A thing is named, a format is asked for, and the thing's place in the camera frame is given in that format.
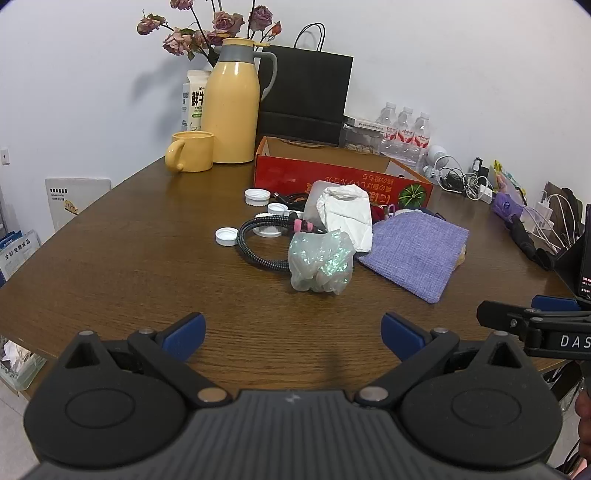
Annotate translucent plastic box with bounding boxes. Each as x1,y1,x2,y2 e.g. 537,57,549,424
302,181,333,234

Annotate yellow green packet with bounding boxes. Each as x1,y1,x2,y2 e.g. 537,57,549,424
492,160,527,195

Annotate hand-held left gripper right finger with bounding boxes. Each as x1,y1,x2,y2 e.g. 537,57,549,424
353,312,527,409

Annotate iridescent plastic bag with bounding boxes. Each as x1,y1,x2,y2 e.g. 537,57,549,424
287,229,355,296

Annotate person's right forearm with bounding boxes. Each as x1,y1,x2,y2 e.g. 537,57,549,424
574,376,591,476

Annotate black braided hose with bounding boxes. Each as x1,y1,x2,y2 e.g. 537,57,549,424
236,215,317,273

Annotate purple knitted pouch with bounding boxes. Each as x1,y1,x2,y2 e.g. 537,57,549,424
356,215,471,304

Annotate dried flower bouquet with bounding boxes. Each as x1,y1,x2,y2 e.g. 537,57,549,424
136,0,282,68

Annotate red cardboard box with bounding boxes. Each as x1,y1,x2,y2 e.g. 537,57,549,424
253,135,435,217

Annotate black folded umbrella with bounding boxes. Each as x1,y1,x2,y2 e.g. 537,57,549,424
508,216,557,272

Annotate white milk carton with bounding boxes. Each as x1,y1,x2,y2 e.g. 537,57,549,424
180,69,212,132

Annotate clear plastic bin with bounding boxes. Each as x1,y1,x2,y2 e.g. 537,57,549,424
0,338,48,394

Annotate white desk fan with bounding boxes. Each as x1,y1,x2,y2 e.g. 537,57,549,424
424,144,451,178

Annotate purple soft item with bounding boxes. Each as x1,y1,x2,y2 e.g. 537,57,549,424
491,191,527,227

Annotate tangle of cables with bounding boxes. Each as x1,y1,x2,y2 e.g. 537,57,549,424
434,157,495,201

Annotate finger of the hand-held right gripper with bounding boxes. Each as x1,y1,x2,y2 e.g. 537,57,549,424
531,295,581,312
477,300,591,361

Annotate yellow thermos jug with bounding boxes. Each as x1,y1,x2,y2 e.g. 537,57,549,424
201,38,278,164

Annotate yellow mug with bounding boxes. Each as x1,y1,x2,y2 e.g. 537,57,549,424
165,130,215,174

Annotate blue packages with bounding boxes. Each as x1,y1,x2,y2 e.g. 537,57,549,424
0,229,41,283

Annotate black paper bag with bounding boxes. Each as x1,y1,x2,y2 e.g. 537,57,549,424
256,22,355,148

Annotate white charger with cables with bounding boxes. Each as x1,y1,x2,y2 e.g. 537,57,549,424
526,194,580,252

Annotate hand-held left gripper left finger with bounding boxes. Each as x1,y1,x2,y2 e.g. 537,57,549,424
65,312,232,409

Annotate white board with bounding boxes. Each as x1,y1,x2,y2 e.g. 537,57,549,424
45,176,112,232

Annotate red label water bottle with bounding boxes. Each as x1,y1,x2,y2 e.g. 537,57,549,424
412,112,432,162
379,102,399,155
396,107,414,160

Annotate white tissue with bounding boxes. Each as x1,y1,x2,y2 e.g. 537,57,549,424
316,184,374,254

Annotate brown paper bag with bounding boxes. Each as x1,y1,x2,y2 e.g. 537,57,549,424
542,181,585,250

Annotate clear container of seeds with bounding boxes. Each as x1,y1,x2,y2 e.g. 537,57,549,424
341,124,386,153

